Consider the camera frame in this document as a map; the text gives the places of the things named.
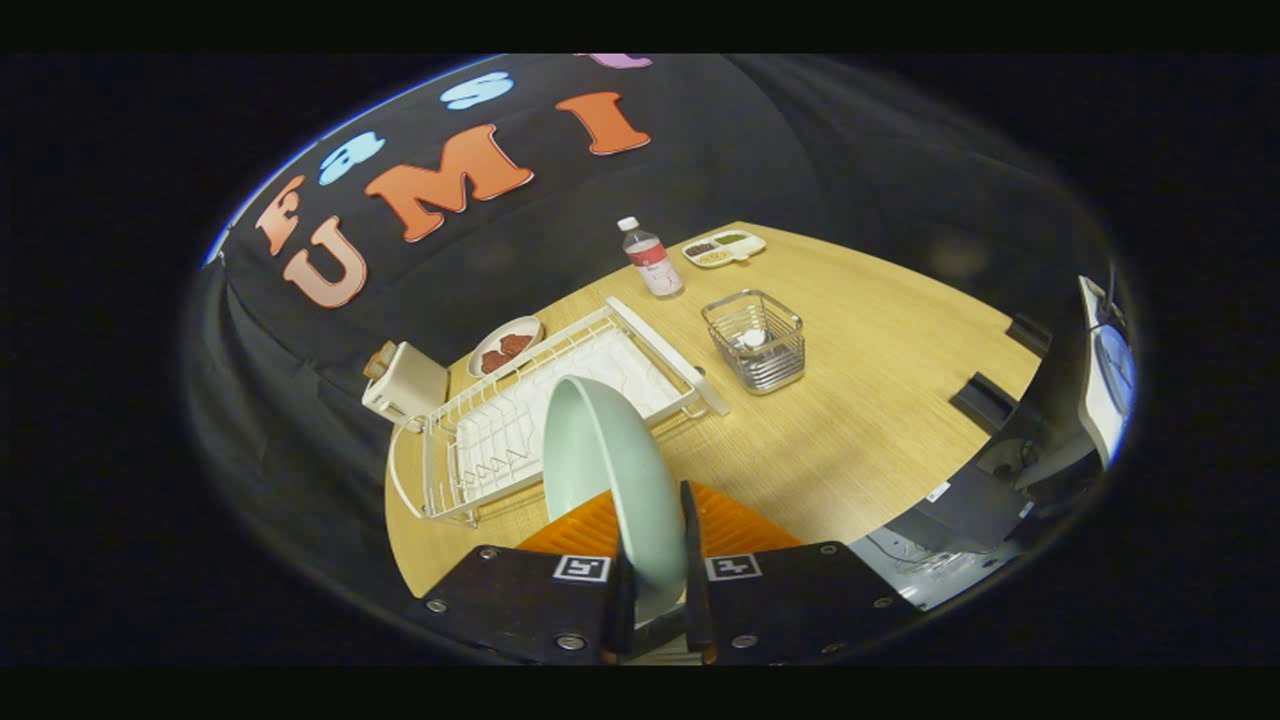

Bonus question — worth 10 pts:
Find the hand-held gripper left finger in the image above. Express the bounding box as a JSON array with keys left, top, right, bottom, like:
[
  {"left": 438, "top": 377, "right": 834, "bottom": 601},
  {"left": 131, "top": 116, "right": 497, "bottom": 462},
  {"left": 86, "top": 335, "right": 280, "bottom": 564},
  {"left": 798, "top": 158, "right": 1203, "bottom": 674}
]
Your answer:
[{"left": 405, "top": 488, "right": 636, "bottom": 666}]

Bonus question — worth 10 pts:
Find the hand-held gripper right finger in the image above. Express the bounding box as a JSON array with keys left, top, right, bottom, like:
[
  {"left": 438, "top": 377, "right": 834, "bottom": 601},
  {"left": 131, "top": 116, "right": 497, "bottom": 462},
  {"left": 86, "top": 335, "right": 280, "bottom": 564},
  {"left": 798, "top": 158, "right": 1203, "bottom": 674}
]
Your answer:
[{"left": 680, "top": 480, "right": 926, "bottom": 666}]

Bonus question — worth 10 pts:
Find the pale green plate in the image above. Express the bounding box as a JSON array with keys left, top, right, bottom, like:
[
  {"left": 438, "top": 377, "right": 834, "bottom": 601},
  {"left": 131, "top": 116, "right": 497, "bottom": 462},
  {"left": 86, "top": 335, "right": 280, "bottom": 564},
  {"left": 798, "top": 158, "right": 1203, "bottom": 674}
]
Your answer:
[{"left": 542, "top": 376, "right": 689, "bottom": 626}]

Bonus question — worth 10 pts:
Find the white wire dish rack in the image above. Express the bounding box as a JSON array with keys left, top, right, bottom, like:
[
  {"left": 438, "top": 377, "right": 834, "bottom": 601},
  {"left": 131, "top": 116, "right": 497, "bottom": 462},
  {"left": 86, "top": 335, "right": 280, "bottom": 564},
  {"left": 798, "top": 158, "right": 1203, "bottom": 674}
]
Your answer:
[{"left": 388, "top": 296, "right": 731, "bottom": 526}]

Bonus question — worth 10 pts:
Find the metal wire basket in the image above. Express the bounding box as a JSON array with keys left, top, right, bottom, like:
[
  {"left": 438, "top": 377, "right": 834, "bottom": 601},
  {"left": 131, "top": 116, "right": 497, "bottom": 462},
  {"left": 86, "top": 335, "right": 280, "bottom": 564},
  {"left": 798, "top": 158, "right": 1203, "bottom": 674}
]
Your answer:
[{"left": 701, "top": 290, "right": 807, "bottom": 396}]

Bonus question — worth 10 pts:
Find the beige plate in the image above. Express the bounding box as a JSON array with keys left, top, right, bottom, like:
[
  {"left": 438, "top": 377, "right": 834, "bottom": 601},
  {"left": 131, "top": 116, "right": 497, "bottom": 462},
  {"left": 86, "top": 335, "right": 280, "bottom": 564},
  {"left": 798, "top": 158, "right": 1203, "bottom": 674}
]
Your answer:
[{"left": 468, "top": 316, "right": 544, "bottom": 378}]

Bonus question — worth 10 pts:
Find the white toaster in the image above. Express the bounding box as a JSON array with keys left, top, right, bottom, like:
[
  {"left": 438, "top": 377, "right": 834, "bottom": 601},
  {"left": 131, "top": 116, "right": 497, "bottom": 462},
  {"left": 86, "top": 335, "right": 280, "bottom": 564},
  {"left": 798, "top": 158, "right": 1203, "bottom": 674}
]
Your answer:
[{"left": 362, "top": 341, "right": 451, "bottom": 431}]

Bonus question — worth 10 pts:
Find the dark desk equipment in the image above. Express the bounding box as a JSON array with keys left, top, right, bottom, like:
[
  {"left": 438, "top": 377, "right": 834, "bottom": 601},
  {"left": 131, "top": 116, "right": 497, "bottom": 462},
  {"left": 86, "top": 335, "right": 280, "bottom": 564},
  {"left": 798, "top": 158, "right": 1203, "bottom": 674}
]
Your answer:
[{"left": 885, "top": 395, "right": 1101, "bottom": 561}]

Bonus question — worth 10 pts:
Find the clear plastic water bottle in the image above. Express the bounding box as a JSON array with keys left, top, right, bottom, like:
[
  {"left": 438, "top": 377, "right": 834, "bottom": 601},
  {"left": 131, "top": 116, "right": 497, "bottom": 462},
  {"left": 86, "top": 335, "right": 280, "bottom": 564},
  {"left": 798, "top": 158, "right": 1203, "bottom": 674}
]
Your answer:
[{"left": 617, "top": 216, "right": 686, "bottom": 299}]

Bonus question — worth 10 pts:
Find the white divided snack tray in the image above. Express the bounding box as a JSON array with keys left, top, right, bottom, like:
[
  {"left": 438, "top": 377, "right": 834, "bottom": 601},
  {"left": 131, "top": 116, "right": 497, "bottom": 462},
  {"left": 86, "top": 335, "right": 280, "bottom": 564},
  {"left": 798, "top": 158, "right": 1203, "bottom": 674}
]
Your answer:
[{"left": 682, "top": 230, "right": 768, "bottom": 269}]

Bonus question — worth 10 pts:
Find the black table clamp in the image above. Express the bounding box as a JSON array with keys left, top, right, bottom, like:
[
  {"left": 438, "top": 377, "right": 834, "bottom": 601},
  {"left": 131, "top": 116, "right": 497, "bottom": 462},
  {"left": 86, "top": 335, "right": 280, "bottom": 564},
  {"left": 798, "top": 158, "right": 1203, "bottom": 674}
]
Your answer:
[
  {"left": 950, "top": 372, "right": 1019, "bottom": 433},
  {"left": 1005, "top": 314, "right": 1053, "bottom": 358}
]

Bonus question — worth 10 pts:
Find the white monitor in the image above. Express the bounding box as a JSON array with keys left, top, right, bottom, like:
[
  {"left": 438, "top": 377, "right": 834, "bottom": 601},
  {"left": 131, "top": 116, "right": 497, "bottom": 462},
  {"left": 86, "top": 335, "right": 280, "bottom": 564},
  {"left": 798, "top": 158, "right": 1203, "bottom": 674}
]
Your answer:
[{"left": 1078, "top": 275, "right": 1138, "bottom": 469}]

